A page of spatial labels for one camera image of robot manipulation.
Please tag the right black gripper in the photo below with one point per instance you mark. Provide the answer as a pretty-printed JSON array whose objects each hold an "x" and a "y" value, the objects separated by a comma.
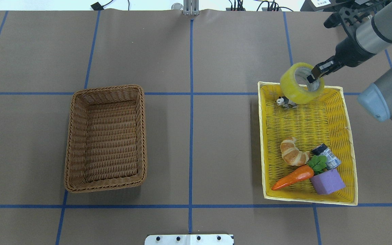
[{"x": 349, "y": 53}]

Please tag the yellow packing tape roll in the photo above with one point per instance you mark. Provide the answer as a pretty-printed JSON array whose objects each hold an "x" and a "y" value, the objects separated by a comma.
[{"x": 296, "y": 87}]

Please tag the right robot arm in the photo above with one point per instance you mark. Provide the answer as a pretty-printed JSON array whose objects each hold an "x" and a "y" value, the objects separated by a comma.
[{"x": 369, "y": 32}]

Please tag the yellow woven basket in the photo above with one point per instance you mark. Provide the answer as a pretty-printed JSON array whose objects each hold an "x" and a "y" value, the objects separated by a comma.
[{"x": 323, "y": 120}]

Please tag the blue tape line lengthwise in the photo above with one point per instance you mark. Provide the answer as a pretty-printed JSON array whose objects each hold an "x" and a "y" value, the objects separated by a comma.
[{"x": 191, "y": 129}]

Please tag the brown wicker basket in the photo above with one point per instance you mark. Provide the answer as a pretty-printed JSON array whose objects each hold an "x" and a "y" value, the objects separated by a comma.
[{"x": 106, "y": 139}]

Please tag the panda figurine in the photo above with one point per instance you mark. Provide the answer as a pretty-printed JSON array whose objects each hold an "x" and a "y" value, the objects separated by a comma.
[{"x": 286, "y": 103}]

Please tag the toy croissant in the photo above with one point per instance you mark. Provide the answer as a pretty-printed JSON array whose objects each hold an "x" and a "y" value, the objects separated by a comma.
[{"x": 291, "y": 154}]

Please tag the small dark jar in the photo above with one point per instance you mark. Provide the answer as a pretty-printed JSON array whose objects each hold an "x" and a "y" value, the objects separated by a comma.
[{"x": 332, "y": 161}]

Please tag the toy carrot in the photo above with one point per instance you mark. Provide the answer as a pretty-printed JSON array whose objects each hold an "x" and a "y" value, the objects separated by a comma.
[{"x": 315, "y": 166}]

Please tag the purple foam block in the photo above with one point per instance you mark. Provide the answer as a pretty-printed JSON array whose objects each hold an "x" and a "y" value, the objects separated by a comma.
[{"x": 328, "y": 182}]

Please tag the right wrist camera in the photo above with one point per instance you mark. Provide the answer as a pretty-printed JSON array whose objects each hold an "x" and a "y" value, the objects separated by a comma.
[{"x": 349, "y": 16}]

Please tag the aluminium frame post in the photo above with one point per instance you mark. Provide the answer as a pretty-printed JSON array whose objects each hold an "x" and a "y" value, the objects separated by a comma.
[{"x": 191, "y": 7}]

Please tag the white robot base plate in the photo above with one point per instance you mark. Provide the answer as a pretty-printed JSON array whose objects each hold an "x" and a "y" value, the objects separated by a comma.
[{"x": 190, "y": 239}]

